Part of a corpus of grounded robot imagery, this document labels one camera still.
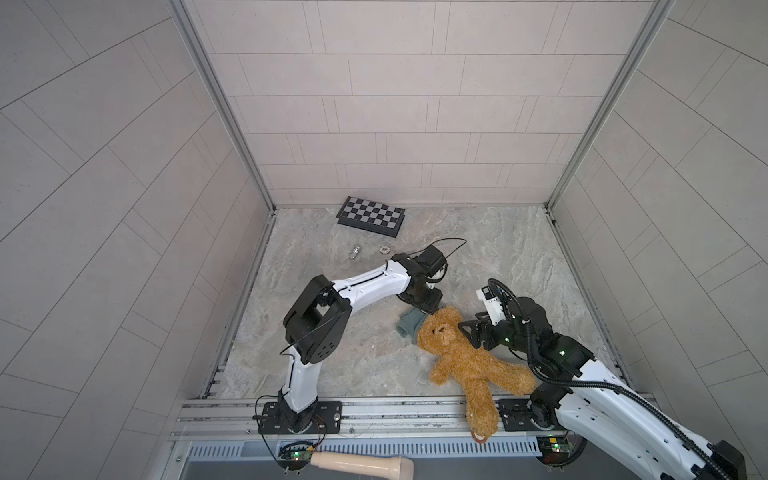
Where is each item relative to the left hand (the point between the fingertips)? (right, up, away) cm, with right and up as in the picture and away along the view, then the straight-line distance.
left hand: (438, 304), depth 86 cm
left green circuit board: (-34, -28, -21) cm, 49 cm away
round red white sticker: (+7, -27, -18) cm, 33 cm away
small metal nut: (-16, +15, +19) cm, 29 cm away
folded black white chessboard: (-22, +27, +23) cm, 42 cm away
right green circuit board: (+24, -29, -18) cm, 42 cm away
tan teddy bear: (+7, -13, -14) cm, 21 cm away
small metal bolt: (-27, +14, +16) cm, 34 cm away
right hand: (+6, -3, -9) cm, 11 cm away
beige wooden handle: (-19, -28, -23) cm, 41 cm away
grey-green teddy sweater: (-8, -5, -2) cm, 10 cm away
